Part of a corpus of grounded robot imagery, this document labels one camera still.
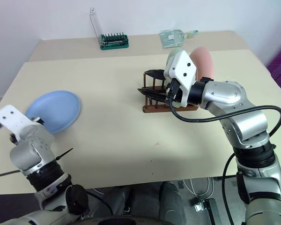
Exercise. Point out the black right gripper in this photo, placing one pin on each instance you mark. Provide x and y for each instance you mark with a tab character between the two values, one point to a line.
165	87

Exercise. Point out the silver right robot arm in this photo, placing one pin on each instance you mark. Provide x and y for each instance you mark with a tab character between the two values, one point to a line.
243	117

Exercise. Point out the brown wooden dish rack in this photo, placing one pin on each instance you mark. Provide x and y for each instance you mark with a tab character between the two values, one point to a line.
154	109

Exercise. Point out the clear plastic bag with parts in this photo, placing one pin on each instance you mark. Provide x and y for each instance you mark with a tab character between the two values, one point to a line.
171	38

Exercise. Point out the pink plate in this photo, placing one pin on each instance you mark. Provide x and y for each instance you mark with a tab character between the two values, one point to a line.
203	61

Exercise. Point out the green screwdriver bit set case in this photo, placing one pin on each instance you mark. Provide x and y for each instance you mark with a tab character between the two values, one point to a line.
114	44

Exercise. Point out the blue plate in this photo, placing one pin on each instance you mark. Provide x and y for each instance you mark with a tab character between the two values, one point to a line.
56	107

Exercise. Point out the black zip tie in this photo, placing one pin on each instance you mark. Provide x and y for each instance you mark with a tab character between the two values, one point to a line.
64	154

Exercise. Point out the grey right robot leg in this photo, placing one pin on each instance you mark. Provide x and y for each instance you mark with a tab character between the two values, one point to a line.
172	201

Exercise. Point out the grey robot leg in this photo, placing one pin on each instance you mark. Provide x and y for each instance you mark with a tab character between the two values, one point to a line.
121	201
172	201

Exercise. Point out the grey left robot leg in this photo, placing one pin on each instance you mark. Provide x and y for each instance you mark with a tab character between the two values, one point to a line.
121	201

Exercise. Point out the black floor box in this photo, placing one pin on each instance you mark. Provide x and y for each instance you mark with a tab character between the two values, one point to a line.
208	208

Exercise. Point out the dark rounded robot body shape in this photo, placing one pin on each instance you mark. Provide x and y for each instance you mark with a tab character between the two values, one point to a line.
124	220

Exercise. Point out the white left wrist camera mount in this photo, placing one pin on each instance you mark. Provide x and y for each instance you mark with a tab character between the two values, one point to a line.
11	118

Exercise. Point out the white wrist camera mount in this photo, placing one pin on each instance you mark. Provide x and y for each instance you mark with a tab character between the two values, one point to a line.
182	68
11	118

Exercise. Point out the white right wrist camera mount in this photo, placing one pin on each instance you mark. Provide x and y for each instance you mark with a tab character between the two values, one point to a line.
182	68

